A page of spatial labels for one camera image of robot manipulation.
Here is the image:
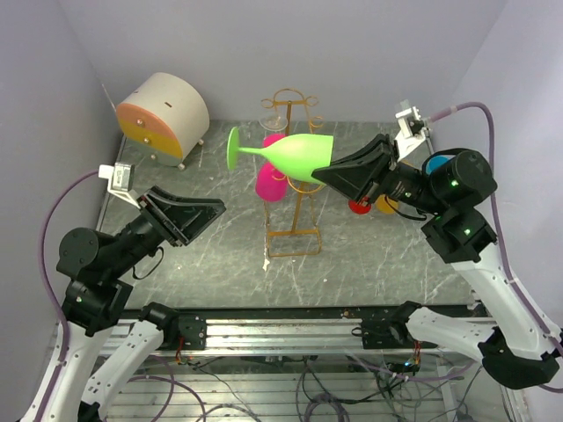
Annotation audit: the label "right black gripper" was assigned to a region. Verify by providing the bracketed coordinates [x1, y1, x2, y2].
[313, 133, 450, 216]

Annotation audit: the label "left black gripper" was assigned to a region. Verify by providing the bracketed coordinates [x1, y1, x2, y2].
[106, 183, 225, 277]

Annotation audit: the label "orange plastic wine glass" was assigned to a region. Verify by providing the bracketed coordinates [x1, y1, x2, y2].
[375, 195, 398, 215]

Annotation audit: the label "red plastic wine glass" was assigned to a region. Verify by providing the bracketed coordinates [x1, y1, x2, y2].
[348, 200, 371, 215]

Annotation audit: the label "blue plastic wine glass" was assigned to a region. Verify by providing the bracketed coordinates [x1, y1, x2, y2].
[421, 155, 452, 174]

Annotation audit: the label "green plastic wine glass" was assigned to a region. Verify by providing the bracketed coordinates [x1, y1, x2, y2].
[227, 127, 334, 185]

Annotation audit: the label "pink plastic wine glass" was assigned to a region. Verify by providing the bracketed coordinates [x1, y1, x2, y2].
[255, 161, 289, 202]

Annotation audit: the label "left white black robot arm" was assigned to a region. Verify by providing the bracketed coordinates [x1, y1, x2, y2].
[22, 186, 226, 421]

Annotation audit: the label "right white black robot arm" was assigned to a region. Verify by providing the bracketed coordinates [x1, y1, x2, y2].
[312, 135, 562, 389]

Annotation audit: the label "clear wine glass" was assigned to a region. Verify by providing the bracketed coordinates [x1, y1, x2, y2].
[259, 113, 288, 132]

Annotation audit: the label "white semicircular drawer cabinet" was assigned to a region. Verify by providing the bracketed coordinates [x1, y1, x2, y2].
[115, 72, 210, 171]

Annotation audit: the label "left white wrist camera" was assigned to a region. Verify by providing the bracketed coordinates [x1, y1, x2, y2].
[98, 162, 140, 209]

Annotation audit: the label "gold wire wine glass rack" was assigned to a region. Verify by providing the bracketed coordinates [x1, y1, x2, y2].
[261, 88, 324, 258]

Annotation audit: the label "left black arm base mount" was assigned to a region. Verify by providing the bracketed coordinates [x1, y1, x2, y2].
[171, 314, 208, 351]

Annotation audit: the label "aluminium rail frame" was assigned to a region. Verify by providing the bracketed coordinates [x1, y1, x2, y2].
[94, 309, 529, 421]

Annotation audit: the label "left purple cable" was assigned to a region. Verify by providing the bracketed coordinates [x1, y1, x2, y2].
[40, 170, 102, 418]

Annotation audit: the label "purple cable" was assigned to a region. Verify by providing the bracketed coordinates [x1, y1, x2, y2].
[426, 101, 563, 395]
[40, 170, 102, 418]

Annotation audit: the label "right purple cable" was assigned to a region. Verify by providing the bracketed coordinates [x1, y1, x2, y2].
[426, 101, 563, 395]

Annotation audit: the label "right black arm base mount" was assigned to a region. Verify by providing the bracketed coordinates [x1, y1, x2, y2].
[351, 301, 422, 350]

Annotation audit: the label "tangled cables under frame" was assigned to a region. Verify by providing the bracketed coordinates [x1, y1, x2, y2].
[131, 346, 520, 422]

